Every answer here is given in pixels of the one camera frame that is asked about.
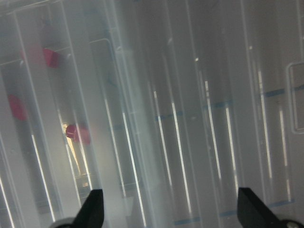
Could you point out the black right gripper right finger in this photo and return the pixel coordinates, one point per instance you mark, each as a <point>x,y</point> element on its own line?
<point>253,213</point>

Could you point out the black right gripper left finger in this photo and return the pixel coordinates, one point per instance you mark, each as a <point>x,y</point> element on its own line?
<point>90,215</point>

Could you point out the clear ribbed box lid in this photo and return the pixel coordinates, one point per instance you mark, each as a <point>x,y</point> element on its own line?
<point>186,101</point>

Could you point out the red block in box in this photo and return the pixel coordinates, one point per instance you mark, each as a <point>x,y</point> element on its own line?
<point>17,108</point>
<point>37,55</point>
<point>78,134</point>

